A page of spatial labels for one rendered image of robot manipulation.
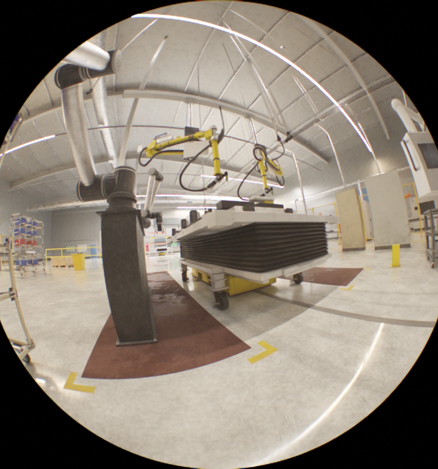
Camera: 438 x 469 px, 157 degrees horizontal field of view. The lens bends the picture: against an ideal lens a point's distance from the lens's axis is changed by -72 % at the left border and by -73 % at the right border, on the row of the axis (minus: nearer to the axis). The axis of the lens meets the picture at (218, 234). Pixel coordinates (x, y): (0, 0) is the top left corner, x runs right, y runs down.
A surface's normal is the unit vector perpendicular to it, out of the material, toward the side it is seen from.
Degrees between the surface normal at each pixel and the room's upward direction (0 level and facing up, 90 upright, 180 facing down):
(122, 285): 90
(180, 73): 176
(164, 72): 176
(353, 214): 90
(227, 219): 90
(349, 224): 90
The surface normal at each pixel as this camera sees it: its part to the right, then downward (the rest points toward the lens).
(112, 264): 0.43, -0.10
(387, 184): -0.91, 0.05
